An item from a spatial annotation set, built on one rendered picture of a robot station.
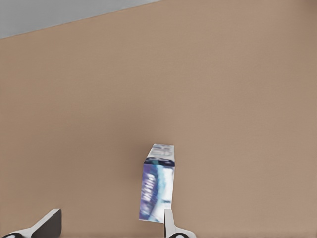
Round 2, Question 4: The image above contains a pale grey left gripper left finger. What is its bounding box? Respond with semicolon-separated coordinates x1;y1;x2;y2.
0;208;62;238

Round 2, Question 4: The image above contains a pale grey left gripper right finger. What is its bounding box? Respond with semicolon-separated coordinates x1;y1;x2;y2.
163;208;197;238

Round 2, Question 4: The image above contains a blue and white printed box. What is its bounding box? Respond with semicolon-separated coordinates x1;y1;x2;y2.
139;143;176;224

